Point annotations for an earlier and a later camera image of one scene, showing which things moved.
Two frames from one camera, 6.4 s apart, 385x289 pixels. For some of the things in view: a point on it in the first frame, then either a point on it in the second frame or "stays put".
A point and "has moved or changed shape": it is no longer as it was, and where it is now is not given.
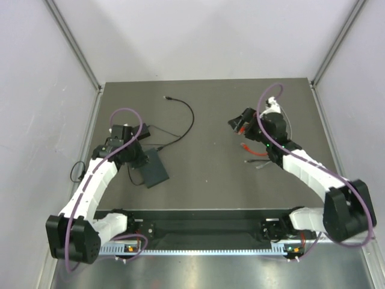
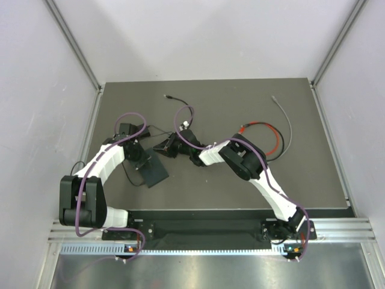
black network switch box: [154, 172] stays put
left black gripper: [142, 159] stays put
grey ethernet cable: [290, 133] stays put
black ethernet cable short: [258, 159] has moved or changed shape
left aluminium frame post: [74, 43] stays put
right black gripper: [235, 124] → [163, 148]
